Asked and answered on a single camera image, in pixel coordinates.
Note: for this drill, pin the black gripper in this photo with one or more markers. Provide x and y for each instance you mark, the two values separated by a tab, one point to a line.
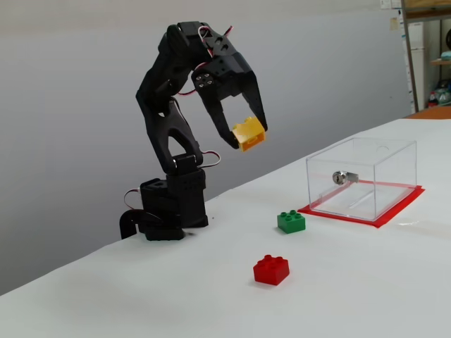
230	74

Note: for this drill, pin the yellow lego brick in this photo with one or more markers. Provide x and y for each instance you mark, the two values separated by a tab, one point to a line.
250	137

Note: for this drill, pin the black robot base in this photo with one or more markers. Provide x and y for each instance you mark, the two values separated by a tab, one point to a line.
183	204

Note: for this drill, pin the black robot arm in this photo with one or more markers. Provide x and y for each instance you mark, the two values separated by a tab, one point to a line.
158	88

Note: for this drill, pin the silver metal box lock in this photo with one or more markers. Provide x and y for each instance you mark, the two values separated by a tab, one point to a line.
340	177

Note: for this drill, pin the green lego brick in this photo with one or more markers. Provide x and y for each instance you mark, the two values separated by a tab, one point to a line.
290	223

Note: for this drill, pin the red lego brick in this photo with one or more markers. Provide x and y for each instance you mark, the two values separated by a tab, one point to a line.
271	270

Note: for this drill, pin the transparent plastic box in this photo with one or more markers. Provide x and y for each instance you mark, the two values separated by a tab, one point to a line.
394	165

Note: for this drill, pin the beige paper tag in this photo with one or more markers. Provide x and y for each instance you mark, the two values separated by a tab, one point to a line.
394	24

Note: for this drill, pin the metal shelf rack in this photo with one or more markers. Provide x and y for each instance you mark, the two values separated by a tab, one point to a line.
411	63

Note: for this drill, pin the red capped bottle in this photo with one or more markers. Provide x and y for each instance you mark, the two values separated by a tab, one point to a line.
432	101

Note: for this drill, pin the brown wooden table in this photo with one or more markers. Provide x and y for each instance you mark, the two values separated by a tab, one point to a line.
437	113

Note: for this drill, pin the teal plastic bag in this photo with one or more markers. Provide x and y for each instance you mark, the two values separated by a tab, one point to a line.
444	95

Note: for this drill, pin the teal round object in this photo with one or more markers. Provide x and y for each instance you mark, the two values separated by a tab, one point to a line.
446	56

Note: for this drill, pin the red tape frame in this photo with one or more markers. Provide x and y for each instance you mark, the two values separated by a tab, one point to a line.
398	211

